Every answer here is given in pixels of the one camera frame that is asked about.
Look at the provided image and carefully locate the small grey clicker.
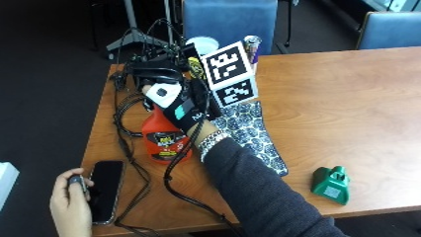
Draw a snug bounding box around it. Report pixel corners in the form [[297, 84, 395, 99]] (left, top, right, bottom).
[[67, 174, 88, 195]]

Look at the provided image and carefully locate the red spray bottle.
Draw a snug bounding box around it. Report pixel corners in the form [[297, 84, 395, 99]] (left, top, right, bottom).
[[141, 104, 195, 166]]

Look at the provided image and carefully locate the black smartphone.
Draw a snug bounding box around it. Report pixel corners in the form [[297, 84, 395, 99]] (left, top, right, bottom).
[[87, 160, 127, 226]]

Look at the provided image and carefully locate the yellow black bottle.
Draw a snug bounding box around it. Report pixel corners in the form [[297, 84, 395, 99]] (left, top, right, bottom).
[[187, 56, 207, 80]]

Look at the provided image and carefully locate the grey tripod stand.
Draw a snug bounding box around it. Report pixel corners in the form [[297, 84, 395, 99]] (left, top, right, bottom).
[[104, 0, 173, 61]]

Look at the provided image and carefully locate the white cup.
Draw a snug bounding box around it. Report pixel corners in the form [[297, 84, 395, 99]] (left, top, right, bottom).
[[185, 36, 220, 57]]

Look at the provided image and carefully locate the white marker cube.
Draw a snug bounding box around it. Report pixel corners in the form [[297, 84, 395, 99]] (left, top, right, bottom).
[[199, 40, 261, 109]]

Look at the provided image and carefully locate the white box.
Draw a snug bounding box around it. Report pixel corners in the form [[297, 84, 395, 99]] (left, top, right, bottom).
[[0, 161, 22, 212]]

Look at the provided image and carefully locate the blue chair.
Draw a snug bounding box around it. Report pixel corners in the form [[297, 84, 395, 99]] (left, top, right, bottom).
[[180, 0, 280, 55], [356, 11, 421, 51]]

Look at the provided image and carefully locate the silver purple can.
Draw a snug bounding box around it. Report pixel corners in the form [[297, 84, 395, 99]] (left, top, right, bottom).
[[244, 35, 264, 65]]

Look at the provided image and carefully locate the silver wrist watch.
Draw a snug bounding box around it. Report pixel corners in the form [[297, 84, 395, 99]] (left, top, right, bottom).
[[196, 129, 233, 163]]

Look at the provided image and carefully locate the green plastic stand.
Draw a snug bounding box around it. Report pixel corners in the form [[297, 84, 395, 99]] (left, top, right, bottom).
[[311, 165, 352, 206]]

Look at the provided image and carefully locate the white palm camera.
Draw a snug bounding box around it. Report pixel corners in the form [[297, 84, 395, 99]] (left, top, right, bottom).
[[144, 82, 184, 110]]

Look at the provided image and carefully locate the thin black cable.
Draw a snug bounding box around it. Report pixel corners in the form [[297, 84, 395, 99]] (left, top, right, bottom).
[[109, 70, 156, 237]]

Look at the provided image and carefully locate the thick black glove cable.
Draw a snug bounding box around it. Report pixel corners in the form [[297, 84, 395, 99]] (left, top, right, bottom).
[[161, 119, 241, 237]]

